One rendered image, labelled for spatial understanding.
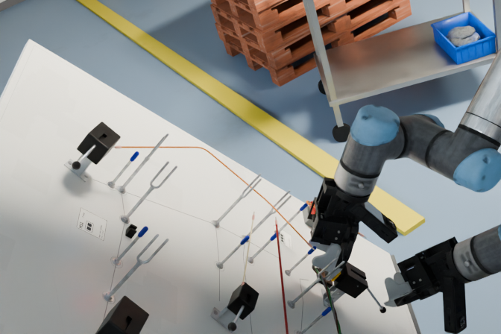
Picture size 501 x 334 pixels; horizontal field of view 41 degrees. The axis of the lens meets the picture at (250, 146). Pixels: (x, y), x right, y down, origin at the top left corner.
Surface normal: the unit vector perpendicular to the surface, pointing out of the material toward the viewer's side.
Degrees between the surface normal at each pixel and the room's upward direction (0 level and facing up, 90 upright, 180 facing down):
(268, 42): 90
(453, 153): 39
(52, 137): 54
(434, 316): 0
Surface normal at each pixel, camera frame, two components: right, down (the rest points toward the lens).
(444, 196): -0.27, -0.79
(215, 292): 0.62, -0.67
